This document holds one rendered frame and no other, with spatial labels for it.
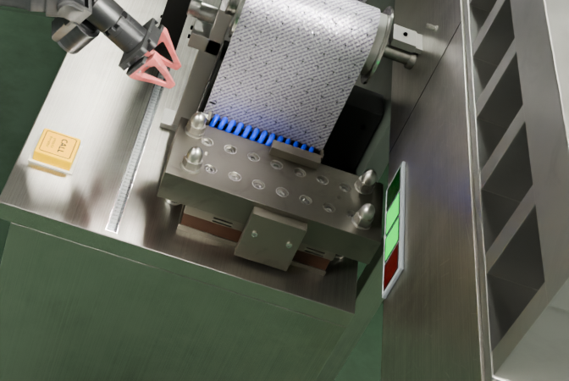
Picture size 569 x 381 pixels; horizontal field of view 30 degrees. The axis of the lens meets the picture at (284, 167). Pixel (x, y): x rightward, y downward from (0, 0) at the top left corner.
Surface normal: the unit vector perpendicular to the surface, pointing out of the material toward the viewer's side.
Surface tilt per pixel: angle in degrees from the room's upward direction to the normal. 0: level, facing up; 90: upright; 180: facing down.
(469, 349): 90
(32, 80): 0
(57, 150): 0
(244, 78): 90
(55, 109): 0
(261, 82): 90
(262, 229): 90
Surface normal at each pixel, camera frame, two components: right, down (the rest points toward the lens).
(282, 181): 0.33, -0.71
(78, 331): -0.10, 0.63
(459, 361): -0.94, -0.31
